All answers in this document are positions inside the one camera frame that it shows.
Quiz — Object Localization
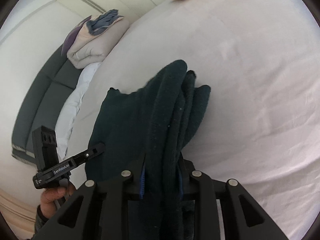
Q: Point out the dark green knit sweater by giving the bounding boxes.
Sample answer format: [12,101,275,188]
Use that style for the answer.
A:
[85,60,210,239]

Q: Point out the blue grey folded clothes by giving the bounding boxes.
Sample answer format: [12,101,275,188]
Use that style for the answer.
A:
[86,9,124,36]

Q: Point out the person's left hand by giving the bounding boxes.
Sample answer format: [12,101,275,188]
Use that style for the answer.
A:
[40,182,76,219]

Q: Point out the white pillow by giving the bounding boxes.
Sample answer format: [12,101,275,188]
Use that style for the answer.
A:
[55,62,101,161]

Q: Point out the folded beige duvet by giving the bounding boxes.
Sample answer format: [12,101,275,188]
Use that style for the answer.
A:
[66,17,130,69]

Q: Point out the purple pillow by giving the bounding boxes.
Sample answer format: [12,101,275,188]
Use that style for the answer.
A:
[61,15,92,55]

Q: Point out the white bed sheet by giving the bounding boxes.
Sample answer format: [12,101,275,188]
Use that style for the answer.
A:
[68,0,319,239]

